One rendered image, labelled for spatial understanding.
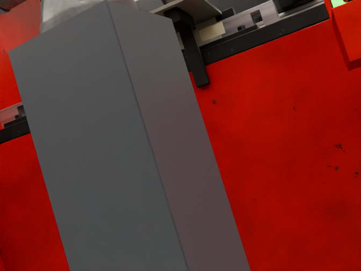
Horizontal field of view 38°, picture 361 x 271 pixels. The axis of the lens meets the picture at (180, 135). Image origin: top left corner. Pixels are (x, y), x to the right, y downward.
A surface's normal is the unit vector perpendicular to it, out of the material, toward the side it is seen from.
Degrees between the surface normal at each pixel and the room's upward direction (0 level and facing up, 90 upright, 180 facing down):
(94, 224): 90
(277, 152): 90
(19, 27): 90
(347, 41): 90
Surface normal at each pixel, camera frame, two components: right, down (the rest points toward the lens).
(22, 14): 0.90, -0.31
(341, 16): -0.28, 0.00
